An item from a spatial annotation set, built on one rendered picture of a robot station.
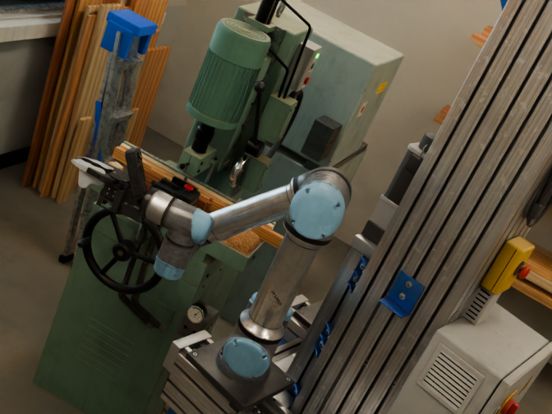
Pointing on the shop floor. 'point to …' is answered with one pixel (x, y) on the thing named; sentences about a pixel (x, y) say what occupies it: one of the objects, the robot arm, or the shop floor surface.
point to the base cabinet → (117, 335)
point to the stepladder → (134, 39)
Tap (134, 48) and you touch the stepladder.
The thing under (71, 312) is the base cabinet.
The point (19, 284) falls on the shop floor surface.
